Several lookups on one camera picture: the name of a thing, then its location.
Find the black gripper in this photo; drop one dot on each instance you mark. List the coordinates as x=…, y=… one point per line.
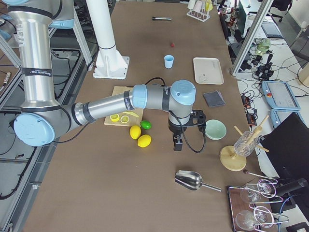
x=175, y=129

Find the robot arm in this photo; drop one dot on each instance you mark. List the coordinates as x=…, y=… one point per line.
x=44, y=118

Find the white robot base pillar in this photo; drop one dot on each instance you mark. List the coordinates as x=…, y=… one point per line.
x=110, y=64

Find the metal ice scoop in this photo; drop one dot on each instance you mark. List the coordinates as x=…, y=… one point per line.
x=192, y=180

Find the wooden cup tree stand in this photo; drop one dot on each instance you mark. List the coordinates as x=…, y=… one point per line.
x=228, y=156

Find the blue plastic cup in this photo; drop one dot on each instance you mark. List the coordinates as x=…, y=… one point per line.
x=168, y=61

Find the pink plastic cup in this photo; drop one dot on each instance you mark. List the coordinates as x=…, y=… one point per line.
x=197, y=6

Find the white plastic cup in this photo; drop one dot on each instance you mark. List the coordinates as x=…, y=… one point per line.
x=191, y=4

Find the yellow plastic cup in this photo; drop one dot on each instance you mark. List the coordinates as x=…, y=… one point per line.
x=208, y=5

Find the whole yellow lemon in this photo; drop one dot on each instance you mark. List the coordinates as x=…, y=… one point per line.
x=135, y=132
x=144, y=140

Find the green lime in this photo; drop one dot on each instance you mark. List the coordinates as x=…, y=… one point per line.
x=145, y=124

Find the green ceramic bowl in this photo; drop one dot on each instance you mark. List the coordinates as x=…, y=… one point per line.
x=215, y=129

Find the wooden cutting board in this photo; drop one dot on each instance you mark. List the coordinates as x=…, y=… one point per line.
x=133, y=120

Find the grey folded cloth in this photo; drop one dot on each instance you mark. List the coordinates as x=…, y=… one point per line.
x=214, y=99

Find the lemon half slice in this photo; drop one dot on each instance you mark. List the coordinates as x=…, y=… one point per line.
x=124, y=119
x=114, y=118

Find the yellow plastic knife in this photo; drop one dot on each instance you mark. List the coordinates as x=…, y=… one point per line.
x=130, y=113

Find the clear textured glass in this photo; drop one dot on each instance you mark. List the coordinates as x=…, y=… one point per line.
x=245, y=145

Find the beige rabbit tray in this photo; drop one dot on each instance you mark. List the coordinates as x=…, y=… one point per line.
x=208, y=71

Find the wine glass rack tray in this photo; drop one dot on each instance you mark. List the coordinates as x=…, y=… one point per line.
x=250, y=206

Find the teach pendant tablet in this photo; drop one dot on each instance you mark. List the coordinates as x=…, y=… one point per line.
x=277, y=116
x=279, y=95

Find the white wire cup rack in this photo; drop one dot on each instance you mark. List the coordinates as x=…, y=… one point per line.
x=202, y=16

